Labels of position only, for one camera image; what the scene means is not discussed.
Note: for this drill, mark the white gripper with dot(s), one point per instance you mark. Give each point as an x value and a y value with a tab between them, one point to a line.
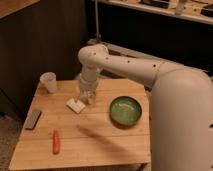
85	85

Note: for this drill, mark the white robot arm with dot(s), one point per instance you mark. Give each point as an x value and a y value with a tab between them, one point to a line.
181	106

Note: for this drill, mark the white flat sponge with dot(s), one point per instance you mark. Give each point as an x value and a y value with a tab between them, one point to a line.
76	105

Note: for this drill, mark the green bowl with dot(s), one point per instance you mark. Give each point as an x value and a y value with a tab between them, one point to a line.
125	110

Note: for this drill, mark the wooden table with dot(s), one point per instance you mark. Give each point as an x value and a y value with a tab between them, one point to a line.
88	138

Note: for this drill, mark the orange carrot toy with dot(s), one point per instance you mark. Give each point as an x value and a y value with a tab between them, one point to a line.
56	142

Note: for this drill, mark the dark wooden cabinet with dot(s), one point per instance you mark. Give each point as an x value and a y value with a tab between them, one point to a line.
44	37

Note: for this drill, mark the vertical metal pole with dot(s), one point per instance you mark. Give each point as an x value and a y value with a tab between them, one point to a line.
98	36

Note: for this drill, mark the background shelf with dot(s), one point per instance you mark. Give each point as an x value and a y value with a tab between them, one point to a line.
182	9

